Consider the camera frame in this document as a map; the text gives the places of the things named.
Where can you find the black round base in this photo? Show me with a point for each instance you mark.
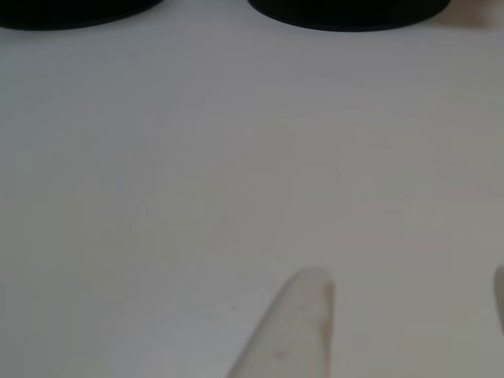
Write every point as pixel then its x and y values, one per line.
pixel 346 13
pixel 71 12

